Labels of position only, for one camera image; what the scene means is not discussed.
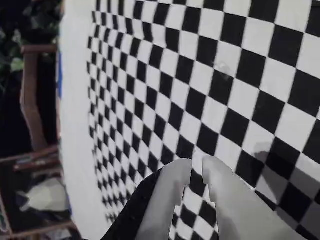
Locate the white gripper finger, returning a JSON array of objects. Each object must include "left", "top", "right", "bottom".
[{"left": 202, "top": 156, "right": 305, "bottom": 240}]

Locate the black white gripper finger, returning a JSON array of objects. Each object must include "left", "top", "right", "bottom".
[{"left": 101, "top": 158, "right": 193, "bottom": 240}]

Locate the white crumpled bag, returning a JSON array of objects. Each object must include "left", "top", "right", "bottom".
[{"left": 16, "top": 178, "right": 70, "bottom": 212}]

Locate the black and white checkerboard mat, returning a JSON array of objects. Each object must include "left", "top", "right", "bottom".
[{"left": 56, "top": 0, "right": 320, "bottom": 240}]

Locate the blue tape strip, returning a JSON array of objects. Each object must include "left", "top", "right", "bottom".
[{"left": 56, "top": 51, "right": 63, "bottom": 101}]

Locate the brown wooden chair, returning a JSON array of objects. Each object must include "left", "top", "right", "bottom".
[{"left": 0, "top": 44, "right": 76, "bottom": 240}]

